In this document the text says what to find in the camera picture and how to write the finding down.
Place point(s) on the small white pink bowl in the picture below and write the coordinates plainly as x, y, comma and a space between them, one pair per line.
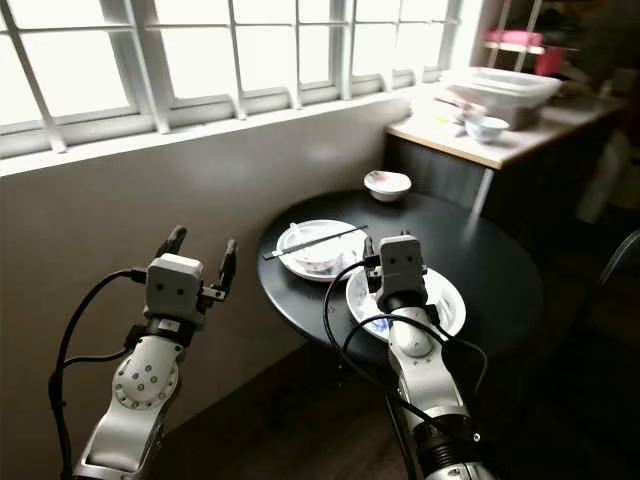
388, 185

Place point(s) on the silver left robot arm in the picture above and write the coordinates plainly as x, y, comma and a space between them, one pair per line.
140, 390

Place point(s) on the white plastic bag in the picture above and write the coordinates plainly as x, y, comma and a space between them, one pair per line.
605, 175

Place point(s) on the pink cloth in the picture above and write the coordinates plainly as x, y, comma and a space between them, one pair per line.
515, 40

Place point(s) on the black chopstick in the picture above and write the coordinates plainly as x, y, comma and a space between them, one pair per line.
315, 241
313, 246

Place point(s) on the dark cabinet wooden top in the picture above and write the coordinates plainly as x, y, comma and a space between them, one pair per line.
530, 132

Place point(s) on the black chair back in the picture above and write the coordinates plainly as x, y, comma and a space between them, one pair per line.
610, 255

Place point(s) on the blue patterned white plate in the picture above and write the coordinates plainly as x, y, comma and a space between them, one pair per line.
445, 300

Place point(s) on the white ceramic spoon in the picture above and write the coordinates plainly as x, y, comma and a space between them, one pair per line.
295, 233

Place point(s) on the small red patterned item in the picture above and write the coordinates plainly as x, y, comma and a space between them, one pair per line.
455, 105

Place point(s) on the white window frame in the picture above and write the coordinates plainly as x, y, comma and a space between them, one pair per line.
150, 60

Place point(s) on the white blue patterned bowl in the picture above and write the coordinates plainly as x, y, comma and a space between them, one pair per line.
487, 127

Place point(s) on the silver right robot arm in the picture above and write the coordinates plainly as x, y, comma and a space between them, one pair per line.
415, 370

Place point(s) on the metal shelf rack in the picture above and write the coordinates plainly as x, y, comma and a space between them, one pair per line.
532, 20

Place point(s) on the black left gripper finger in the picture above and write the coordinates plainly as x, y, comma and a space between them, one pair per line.
228, 262
173, 240

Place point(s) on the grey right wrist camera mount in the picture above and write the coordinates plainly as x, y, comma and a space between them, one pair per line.
400, 262

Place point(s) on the plain white plate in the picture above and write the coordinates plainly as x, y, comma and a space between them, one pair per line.
350, 262

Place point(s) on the round black table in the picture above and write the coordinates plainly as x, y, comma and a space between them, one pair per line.
490, 270

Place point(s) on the clear plastic tub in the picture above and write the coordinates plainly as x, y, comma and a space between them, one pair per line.
500, 92

